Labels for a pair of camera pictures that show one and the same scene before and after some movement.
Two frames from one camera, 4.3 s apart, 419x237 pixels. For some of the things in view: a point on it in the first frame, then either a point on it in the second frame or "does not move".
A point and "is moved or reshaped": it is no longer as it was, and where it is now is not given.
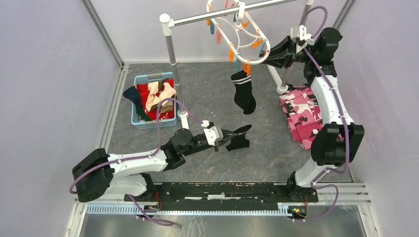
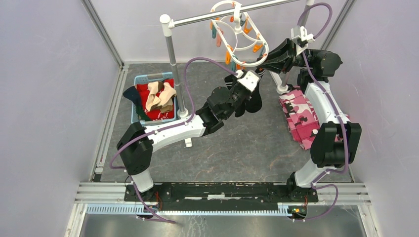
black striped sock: x=240 y=141 to x=254 y=102
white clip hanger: x=242 y=13 is moved or reshaped
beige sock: x=157 y=91 does not move
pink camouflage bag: x=302 y=114 does not move
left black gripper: x=226 y=138 to x=239 y=85
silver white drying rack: x=166 y=20 does not move
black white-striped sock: x=243 y=98 is moved or reshaped
